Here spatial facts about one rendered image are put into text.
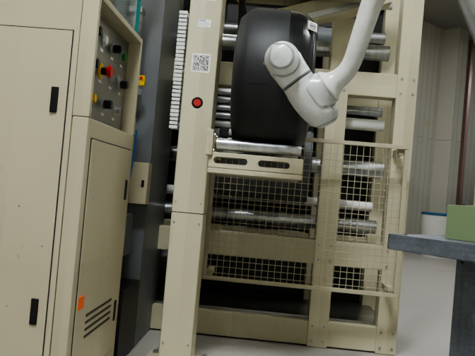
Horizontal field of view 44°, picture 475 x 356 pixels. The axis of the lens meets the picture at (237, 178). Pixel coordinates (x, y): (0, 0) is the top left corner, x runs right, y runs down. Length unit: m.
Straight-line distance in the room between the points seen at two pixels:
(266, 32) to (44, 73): 0.84
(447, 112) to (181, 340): 8.16
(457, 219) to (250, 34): 1.05
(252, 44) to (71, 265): 1.01
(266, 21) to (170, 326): 1.24
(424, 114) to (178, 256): 7.82
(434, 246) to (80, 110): 1.03
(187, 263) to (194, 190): 0.29
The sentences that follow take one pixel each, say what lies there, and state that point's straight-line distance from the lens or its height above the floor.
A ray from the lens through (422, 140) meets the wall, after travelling 9.78.
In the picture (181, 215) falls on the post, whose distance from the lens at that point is 2.33.
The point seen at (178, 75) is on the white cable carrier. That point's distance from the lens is 2.39.
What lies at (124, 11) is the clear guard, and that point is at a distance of 2.16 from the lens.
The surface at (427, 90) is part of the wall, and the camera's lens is 9.92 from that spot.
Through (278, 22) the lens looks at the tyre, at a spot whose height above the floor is 1.36.
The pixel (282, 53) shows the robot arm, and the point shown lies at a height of 1.12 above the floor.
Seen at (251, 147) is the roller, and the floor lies 0.90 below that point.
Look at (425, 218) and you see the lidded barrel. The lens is 8.99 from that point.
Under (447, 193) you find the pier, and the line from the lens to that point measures 9.90.
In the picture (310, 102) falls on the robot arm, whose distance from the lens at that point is 1.73.
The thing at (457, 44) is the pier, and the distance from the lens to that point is 10.25.
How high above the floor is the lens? 0.73
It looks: 1 degrees up
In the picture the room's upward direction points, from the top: 5 degrees clockwise
